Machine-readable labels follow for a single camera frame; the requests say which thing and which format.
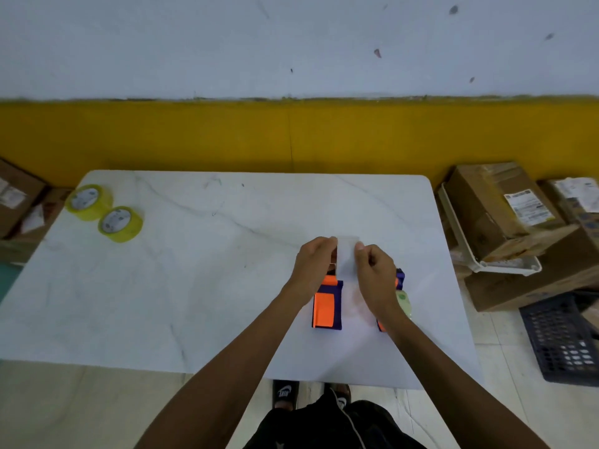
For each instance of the dark plastic crate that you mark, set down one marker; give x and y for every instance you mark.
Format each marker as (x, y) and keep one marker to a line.
(561, 341)

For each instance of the brown cardboard box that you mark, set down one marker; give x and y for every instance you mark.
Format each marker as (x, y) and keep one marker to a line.
(16, 196)

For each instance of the person's left thumb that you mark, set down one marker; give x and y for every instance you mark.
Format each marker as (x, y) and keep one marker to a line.
(329, 241)

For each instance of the clear tape strip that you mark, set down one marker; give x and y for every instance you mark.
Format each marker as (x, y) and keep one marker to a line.
(347, 259)

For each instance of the person's left forearm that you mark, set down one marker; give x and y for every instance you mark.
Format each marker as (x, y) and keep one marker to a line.
(234, 369)

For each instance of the pale green tape roll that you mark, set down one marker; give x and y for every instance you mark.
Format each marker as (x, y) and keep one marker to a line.
(405, 303)

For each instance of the black sandal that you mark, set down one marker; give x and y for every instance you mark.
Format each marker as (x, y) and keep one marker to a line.
(340, 396)
(286, 392)

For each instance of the black right sandal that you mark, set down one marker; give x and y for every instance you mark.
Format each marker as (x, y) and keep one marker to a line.
(340, 396)

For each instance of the person's left hand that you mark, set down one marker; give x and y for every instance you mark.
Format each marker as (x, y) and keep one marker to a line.
(310, 265)

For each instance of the person's right forearm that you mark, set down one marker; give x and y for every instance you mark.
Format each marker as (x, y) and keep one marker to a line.
(449, 383)

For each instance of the orange and blue tape dispenser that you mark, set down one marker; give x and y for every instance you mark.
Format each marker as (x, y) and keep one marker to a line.
(328, 306)
(400, 278)

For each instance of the person's right thumb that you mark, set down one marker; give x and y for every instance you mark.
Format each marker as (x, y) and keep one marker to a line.
(360, 250)

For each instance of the cardboard box with paper sheet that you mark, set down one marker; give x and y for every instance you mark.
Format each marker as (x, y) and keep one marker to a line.
(578, 196)

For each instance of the cardboard box with white label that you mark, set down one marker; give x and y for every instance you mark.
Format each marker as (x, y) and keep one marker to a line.
(496, 210)

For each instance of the white plastic tray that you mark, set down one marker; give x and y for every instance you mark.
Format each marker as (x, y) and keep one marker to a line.
(472, 259)

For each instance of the yellow tape roll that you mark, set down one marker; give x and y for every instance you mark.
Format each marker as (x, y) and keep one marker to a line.
(89, 201)
(120, 224)

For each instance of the black shorts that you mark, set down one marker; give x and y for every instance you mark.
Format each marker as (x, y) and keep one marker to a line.
(327, 427)

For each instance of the black left sandal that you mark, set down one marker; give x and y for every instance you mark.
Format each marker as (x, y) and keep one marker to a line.
(286, 392)

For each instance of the large cardboard box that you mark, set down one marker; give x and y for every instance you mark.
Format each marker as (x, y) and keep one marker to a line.
(538, 271)

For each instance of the flat cardboard box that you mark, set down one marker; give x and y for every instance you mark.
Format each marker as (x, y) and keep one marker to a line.
(44, 215)

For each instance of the person's right hand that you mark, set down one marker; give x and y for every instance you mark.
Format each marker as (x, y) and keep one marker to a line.
(378, 280)

